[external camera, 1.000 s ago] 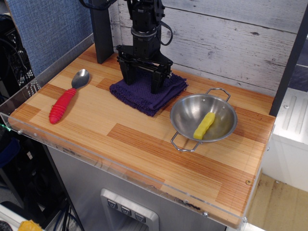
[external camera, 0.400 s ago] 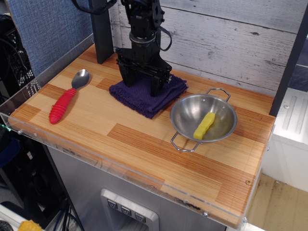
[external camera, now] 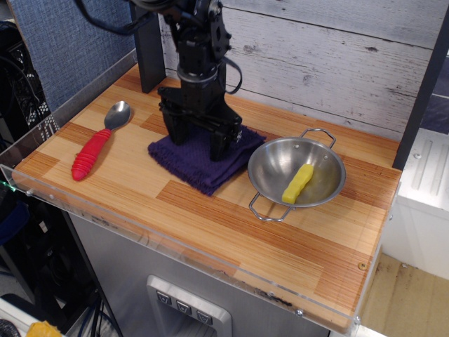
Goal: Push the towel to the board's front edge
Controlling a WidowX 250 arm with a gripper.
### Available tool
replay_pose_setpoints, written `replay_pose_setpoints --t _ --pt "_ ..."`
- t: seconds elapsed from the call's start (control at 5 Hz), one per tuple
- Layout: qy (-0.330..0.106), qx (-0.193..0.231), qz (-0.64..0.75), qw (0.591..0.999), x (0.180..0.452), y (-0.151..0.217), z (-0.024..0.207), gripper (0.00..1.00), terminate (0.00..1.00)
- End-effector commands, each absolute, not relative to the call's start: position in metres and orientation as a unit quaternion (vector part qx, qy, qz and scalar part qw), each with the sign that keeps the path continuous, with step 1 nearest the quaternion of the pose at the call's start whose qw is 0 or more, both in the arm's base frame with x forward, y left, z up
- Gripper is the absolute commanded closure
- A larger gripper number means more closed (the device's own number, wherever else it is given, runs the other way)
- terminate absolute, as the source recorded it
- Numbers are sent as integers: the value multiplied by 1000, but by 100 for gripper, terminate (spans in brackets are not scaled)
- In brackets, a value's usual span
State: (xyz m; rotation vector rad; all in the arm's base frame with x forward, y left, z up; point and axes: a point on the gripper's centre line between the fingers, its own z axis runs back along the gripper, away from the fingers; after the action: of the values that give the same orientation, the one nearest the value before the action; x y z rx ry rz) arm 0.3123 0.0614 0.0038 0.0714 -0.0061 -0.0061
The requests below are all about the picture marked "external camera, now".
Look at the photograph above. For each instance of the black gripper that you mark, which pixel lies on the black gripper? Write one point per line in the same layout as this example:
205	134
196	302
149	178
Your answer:
202	104

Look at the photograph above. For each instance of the purple towel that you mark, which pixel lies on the purple towel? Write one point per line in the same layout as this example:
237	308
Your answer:
191	161

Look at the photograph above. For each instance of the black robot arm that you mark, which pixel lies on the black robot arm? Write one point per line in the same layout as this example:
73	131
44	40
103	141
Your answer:
201	41

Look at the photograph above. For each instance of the yellow toy fry piece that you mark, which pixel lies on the yellow toy fry piece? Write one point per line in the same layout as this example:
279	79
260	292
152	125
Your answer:
297	184

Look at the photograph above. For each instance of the black plastic crate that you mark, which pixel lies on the black plastic crate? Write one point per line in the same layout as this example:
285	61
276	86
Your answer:
23	103

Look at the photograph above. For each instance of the silver dispenser button panel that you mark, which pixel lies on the silver dispenser button panel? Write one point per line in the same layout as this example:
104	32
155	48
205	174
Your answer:
182	313

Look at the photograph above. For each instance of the clear acrylic table guard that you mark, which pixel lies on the clear acrylic table guard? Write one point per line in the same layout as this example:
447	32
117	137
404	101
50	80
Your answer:
302	276

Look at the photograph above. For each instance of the white ribbed box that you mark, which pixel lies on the white ribbed box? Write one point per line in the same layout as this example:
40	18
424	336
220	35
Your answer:
416	230

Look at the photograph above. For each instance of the yellow object at bottom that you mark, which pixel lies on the yellow object at bottom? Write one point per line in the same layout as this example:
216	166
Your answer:
43	329

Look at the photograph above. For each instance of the steel bowl with handles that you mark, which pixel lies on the steel bowl with handles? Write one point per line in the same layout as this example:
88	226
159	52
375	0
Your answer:
273	165

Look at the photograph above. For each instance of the red handled metal spoon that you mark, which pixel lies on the red handled metal spoon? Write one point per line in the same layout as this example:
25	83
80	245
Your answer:
118	115

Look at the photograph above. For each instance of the dark grey left post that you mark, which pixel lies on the dark grey left post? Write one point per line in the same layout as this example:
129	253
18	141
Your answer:
149	50

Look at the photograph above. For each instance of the dark grey post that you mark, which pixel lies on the dark grey post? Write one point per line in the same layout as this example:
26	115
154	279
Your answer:
149	50
430	78

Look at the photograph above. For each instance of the dark grey right post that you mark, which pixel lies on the dark grey right post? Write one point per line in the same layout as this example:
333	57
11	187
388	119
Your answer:
430	78

